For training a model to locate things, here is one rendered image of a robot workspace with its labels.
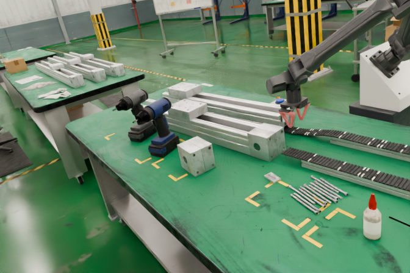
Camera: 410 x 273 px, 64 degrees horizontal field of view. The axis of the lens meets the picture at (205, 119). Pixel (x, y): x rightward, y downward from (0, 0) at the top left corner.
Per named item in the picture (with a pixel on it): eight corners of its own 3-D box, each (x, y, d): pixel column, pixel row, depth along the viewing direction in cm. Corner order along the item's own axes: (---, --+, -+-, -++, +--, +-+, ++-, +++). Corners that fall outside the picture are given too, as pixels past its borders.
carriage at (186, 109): (209, 117, 151) (206, 103, 148) (191, 126, 144) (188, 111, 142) (187, 111, 162) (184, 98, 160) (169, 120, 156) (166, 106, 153)
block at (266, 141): (289, 147, 124) (287, 124, 121) (269, 162, 117) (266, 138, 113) (269, 141, 131) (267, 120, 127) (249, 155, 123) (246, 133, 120)
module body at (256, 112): (293, 125, 140) (292, 106, 137) (280, 134, 134) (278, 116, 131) (178, 100, 198) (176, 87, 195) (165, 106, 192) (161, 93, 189)
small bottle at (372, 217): (369, 242, 77) (370, 200, 73) (359, 231, 80) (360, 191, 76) (384, 237, 77) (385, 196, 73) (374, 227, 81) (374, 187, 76)
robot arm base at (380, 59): (398, 70, 142) (377, 51, 144) (413, 59, 135) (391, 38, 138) (388, 79, 137) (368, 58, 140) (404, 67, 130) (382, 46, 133)
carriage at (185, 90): (202, 96, 180) (201, 84, 177) (187, 103, 173) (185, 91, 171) (184, 92, 191) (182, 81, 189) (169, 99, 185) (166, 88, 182)
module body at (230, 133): (266, 144, 129) (264, 124, 126) (249, 155, 123) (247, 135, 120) (152, 112, 187) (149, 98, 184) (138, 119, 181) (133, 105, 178)
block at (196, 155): (221, 164, 121) (217, 141, 118) (195, 177, 116) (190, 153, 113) (207, 155, 130) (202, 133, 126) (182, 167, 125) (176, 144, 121)
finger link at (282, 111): (279, 128, 132) (277, 106, 129) (290, 121, 136) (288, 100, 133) (294, 131, 127) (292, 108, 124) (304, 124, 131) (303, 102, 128)
